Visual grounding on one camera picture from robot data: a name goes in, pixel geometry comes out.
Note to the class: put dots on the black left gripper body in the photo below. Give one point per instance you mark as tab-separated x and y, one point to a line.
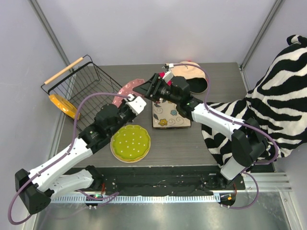
127	112

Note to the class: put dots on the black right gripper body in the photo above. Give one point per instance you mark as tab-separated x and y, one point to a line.
155	86

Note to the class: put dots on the pink dotted round plate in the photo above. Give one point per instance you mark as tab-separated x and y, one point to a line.
128	89

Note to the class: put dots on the green dotted round plate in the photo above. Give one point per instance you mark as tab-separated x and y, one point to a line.
132	133

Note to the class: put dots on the cream flower square plate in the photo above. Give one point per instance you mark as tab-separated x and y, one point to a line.
165	115

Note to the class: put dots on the orange dotted round plate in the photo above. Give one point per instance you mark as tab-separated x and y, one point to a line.
129	147

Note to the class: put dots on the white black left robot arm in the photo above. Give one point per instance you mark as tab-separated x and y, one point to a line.
37	187

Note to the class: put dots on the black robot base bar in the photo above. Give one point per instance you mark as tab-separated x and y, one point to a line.
164	181

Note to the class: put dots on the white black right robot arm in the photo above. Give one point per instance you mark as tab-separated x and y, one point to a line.
247	140

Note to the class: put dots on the beige black bucket hat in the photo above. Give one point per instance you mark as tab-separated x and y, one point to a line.
195	77

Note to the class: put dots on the red folded cloth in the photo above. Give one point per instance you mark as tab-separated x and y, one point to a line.
166	77

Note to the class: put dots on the zebra striped blanket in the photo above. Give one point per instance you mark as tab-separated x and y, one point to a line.
278	102

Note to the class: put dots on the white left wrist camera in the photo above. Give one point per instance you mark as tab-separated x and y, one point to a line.
135	103

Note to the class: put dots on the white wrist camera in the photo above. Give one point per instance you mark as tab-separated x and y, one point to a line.
135	103
168	67

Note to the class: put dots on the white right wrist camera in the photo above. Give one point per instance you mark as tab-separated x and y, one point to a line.
168	67

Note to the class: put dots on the black wire dish rack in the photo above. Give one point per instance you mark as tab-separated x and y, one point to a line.
78	80

